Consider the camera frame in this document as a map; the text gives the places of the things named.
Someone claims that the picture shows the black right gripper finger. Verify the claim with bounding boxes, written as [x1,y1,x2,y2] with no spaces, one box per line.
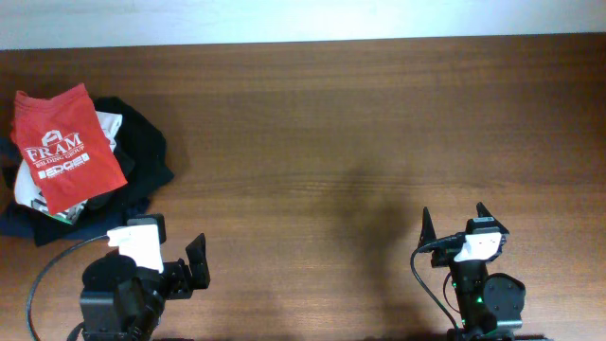
[475,202,493,218]
[418,206,437,248]

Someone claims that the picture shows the orange printed t-shirt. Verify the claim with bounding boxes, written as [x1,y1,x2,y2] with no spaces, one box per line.
[10,83,127,214]

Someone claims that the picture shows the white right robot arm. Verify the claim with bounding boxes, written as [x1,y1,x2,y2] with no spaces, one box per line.
[410,202,526,340]

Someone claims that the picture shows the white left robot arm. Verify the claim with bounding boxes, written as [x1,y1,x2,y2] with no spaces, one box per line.
[80,234,210,341]

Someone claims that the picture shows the black folded garment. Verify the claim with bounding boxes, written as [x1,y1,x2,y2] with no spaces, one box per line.
[2,96,175,247]

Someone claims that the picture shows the navy blue folded garment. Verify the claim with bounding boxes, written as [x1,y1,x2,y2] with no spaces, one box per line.
[0,136,152,241]

